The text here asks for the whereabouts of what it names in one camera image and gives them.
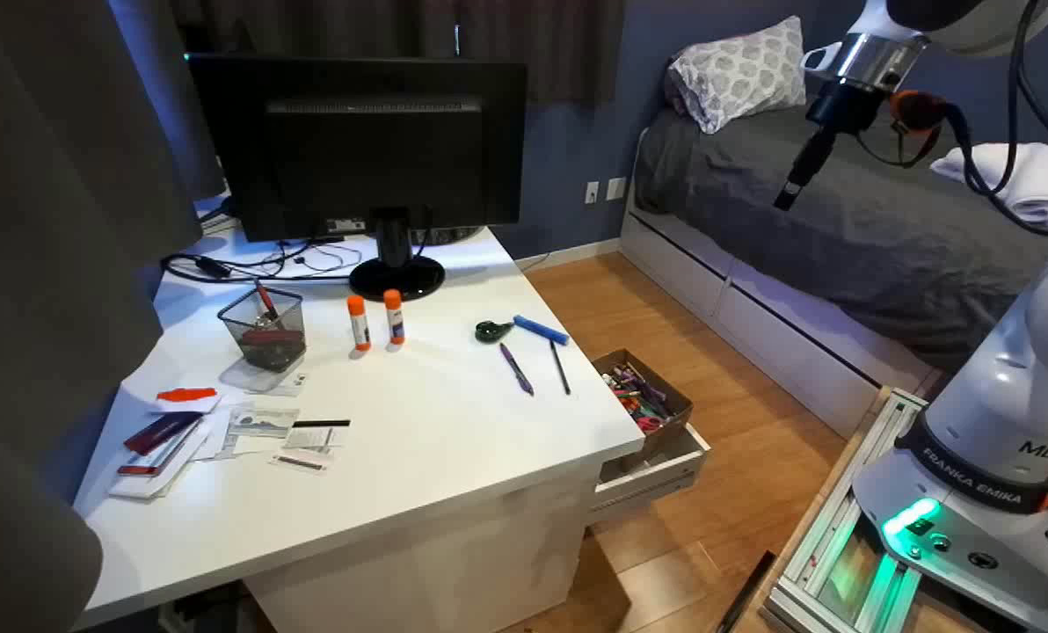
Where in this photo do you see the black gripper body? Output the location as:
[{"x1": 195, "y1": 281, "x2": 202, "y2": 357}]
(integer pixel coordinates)
[{"x1": 804, "y1": 73, "x2": 893, "y2": 140}]

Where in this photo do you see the white desk drawer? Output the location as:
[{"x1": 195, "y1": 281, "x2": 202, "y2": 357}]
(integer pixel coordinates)
[{"x1": 586, "y1": 349, "x2": 714, "y2": 527}]

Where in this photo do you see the grey patterned pillow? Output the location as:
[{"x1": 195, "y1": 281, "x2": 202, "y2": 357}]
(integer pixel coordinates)
[{"x1": 661, "y1": 9, "x2": 813, "y2": 140}]

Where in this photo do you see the white folded cloth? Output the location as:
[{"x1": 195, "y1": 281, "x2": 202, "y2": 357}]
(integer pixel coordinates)
[{"x1": 929, "y1": 135, "x2": 1048, "y2": 230}]

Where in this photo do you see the colourful stationery pile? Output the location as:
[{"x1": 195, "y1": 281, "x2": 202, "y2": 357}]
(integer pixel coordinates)
[{"x1": 600, "y1": 363, "x2": 675, "y2": 437}]

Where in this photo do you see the blue marker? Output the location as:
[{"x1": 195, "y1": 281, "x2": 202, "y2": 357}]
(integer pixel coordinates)
[{"x1": 509, "y1": 310, "x2": 572, "y2": 351}]

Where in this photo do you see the dark slim pen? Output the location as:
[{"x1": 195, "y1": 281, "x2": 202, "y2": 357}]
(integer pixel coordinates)
[{"x1": 541, "y1": 338, "x2": 578, "y2": 402}]

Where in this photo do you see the blue pen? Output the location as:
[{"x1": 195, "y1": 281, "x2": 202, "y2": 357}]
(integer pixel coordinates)
[{"x1": 495, "y1": 338, "x2": 538, "y2": 402}]

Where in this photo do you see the green round tape dispenser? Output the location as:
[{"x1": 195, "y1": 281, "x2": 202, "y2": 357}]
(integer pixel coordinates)
[{"x1": 473, "y1": 315, "x2": 518, "y2": 349}]

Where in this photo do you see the orange capped glue stick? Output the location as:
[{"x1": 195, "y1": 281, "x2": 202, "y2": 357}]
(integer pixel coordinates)
[
  {"x1": 380, "y1": 284, "x2": 413, "y2": 351},
  {"x1": 345, "y1": 293, "x2": 375, "y2": 357}
]

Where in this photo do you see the black computer monitor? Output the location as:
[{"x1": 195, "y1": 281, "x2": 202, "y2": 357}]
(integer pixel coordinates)
[{"x1": 185, "y1": 48, "x2": 530, "y2": 302}]

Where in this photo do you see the white desk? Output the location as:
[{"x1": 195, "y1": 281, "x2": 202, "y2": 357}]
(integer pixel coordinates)
[{"x1": 69, "y1": 225, "x2": 714, "y2": 633}]

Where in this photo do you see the red pen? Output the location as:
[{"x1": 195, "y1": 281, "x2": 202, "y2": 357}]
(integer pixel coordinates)
[{"x1": 251, "y1": 277, "x2": 284, "y2": 328}]

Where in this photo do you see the black mesh pen holder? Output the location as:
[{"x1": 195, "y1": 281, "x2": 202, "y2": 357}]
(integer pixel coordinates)
[{"x1": 214, "y1": 284, "x2": 311, "y2": 376}]

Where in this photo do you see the small white card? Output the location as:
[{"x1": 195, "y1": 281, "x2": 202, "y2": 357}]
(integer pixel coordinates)
[{"x1": 273, "y1": 425, "x2": 341, "y2": 475}]

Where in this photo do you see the white paper slip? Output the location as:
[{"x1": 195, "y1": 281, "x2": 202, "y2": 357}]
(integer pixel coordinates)
[{"x1": 226, "y1": 402, "x2": 301, "y2": 455}]

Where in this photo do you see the flat orange item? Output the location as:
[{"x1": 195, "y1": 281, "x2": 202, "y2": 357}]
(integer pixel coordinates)
[{"x1": 153, "y1": 384, "x2": 221, "y2": 406}]

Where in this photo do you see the dark red booklet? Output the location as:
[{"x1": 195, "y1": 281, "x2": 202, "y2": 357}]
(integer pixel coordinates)
[{"x1": 121, "y1": 406, "x2": 209, "y2": 460}]

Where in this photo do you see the white paper stack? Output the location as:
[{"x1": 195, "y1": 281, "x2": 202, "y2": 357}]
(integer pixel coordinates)
[{"x1": 103, "y1": 390, "x2": 244, "y2": 504}]

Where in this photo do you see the grey curtain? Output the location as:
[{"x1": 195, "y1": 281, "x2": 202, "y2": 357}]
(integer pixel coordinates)
[{"x1": 0, "y1": 0, "x2": 209, "y2": 633}]

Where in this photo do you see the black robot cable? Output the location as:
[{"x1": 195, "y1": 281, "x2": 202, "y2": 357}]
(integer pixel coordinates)
[{"x1": 854, "y1": 0, "x2": 1048, "y2": 239}]

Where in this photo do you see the white bed frame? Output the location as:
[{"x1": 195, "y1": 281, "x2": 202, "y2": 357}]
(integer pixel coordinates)
[{"x1": 614, "y1": 200, "x2": 947, "y2": 439}]

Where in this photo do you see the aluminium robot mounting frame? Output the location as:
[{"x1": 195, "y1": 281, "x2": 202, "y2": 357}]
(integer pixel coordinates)
[{"x1": 760, "y1": 384, "x2": 1048, "y2": 633}]

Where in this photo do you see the black desk cable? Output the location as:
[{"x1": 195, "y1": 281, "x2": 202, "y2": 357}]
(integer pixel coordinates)
[{"x1": 158, "y1": 235, "x2": 365, "y2": 289}]

